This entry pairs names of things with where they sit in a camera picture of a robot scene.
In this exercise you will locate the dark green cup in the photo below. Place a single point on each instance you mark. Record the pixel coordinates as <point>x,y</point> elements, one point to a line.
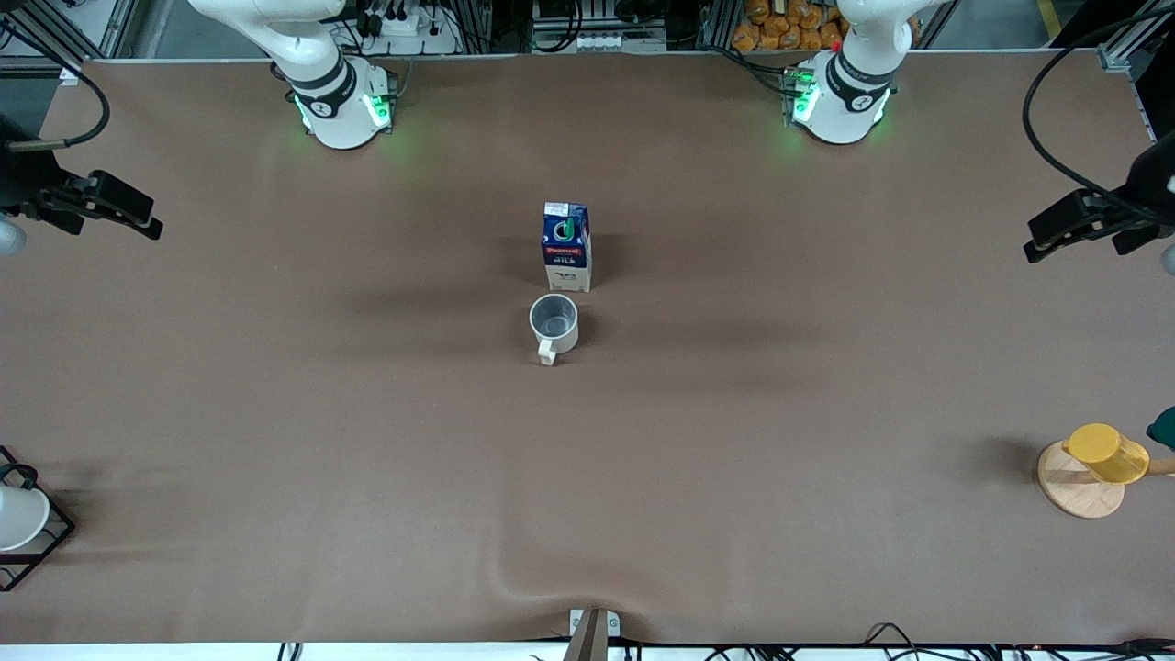
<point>1164,430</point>

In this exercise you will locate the yellow cup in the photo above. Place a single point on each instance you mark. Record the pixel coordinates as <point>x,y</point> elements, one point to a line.
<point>1106,454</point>

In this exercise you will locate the white long power strip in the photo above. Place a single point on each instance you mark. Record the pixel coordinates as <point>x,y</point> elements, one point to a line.
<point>597,41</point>

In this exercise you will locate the beige ceramic mug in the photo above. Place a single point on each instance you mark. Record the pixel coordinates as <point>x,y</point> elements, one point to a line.
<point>565,341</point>

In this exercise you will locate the aluminium frame profile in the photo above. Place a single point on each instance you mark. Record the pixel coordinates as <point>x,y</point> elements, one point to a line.
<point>49,35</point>
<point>1115,57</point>

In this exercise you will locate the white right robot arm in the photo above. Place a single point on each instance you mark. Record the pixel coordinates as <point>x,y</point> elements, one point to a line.
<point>340,110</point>

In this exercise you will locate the wooden mug stand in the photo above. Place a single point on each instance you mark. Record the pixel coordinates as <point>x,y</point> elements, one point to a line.
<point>1074,491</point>

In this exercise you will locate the white cup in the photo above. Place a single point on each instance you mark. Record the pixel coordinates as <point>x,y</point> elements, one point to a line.
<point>18,519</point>

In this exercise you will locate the metal table bracket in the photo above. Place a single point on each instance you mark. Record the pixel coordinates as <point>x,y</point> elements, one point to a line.
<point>578,624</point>

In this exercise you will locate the bag of orange bread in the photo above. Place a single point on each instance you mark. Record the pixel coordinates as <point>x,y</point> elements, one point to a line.
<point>780,28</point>

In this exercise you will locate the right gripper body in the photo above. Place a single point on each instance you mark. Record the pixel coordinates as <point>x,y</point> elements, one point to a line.
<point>20,181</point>

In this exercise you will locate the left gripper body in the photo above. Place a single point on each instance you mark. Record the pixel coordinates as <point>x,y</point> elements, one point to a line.
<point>1154,182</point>

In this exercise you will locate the blue milk carton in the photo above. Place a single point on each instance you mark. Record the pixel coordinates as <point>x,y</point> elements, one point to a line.
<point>566,257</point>

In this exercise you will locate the white power strip with plugs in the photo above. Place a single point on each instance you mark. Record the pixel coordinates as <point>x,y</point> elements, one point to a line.
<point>413,41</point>

